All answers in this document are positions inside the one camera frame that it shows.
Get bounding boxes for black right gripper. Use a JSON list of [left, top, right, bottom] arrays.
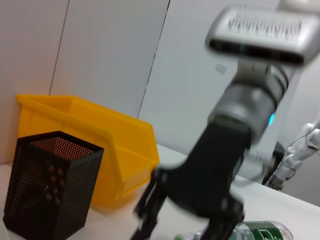
[[152, 122, 252, 240]]

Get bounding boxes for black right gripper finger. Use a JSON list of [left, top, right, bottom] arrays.
[[129, 171, 167, 240]]

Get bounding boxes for clear water bottle green label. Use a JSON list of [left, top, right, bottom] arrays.
[[173, 219, 295, 240]]

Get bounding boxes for black mesh pen holder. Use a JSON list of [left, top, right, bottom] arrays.
[[2, 130, 105, 239]]

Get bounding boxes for yellow plastic storage bin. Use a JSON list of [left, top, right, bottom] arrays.
[[16, 93, 161, 212]]

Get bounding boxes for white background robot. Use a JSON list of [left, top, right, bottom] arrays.
[[264, 121, 320, 188]]

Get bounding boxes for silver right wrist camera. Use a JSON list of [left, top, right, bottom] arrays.
[[204, 5, 320, 68]]

